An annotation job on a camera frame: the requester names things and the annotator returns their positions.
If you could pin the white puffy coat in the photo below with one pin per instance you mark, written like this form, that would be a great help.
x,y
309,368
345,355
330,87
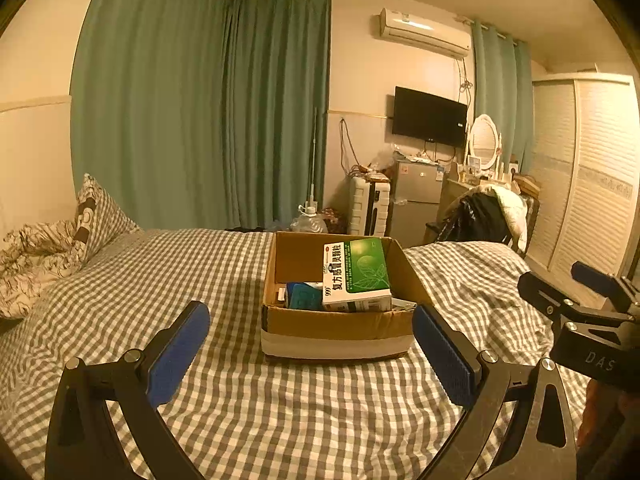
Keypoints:
x,y
514,211

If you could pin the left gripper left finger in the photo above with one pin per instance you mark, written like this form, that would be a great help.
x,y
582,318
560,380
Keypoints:
x,y
82,441

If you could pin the white oval mirror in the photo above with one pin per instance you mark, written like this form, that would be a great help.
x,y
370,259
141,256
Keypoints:
x,y
484,144

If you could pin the white air conditioner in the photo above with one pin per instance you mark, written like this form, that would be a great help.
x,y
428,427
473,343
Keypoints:
x,y
423,33

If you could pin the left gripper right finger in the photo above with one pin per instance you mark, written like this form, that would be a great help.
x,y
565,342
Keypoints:
x,y
539,441

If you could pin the white louvered wardrobe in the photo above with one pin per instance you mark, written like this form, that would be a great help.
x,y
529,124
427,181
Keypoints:
x,y
586,159

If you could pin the grey checkered bed sheet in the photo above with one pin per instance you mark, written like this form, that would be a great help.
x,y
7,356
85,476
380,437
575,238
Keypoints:
x,y
238,414

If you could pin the patterned white duvet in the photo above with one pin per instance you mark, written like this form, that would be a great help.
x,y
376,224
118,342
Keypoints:
x,y
34,257

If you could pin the black wall television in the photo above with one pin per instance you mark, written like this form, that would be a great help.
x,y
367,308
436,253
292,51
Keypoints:
x,y
424,116

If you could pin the clear water jug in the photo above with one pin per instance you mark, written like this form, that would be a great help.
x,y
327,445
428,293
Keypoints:
x,y
308,219

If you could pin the striped pillow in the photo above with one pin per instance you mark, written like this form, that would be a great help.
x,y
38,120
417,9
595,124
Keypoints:
x,y
100,220

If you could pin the silver mini fridge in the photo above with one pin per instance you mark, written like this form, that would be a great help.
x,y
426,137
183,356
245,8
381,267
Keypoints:
x,y
416,189

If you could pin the white suitcase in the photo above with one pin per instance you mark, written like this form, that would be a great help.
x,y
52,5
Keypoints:
x,y
369,202

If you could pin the green white medicine box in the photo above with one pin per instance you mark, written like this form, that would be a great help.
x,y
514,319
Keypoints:
x,y
355,277

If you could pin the chair with black jacket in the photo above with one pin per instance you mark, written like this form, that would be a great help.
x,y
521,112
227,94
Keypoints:
x,y
472,217

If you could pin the brown cardboard box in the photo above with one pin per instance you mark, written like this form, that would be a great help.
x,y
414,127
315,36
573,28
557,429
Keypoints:
x,y
320,335

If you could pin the teal blister pack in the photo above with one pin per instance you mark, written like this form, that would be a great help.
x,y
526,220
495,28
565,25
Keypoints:
x,y
303,296

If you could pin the white ointment tube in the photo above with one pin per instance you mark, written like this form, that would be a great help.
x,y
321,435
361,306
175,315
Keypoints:
x,y
403,305

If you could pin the green window curtain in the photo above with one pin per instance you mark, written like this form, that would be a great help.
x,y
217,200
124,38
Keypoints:
x,y
503,85

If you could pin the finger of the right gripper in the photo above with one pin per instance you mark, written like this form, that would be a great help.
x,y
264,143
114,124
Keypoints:
x,y
555,299
621,294

